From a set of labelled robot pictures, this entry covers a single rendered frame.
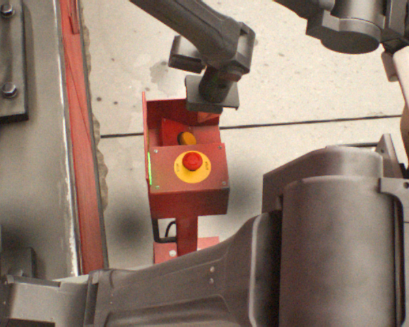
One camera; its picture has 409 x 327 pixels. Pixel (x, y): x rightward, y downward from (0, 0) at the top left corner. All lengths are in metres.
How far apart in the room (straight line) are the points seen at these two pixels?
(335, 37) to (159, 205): 0.56
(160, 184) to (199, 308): 0.84
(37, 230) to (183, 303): 0.71
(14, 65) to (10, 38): 0.07
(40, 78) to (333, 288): 1.04
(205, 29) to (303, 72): 1.46
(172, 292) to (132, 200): 1.66
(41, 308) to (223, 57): 0.53
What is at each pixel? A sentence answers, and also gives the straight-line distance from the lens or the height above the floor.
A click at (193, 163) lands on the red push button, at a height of 0.81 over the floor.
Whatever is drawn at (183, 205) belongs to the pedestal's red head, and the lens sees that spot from 1.26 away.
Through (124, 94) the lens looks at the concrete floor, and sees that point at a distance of 2.31.
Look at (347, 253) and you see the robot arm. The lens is 0.28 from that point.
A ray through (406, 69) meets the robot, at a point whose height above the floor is 1.31.
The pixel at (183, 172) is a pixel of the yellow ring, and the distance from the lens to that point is 1.23.
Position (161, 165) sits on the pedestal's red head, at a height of 0.78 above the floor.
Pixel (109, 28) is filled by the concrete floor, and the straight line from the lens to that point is 2.51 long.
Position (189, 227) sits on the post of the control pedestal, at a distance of 1.54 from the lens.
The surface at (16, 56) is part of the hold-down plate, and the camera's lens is 1.27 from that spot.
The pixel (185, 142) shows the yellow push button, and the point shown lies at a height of 0.73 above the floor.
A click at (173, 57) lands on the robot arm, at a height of 1.01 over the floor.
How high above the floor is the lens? 1.85
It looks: 60 degrees down
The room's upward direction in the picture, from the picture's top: 2 degrees clockwise
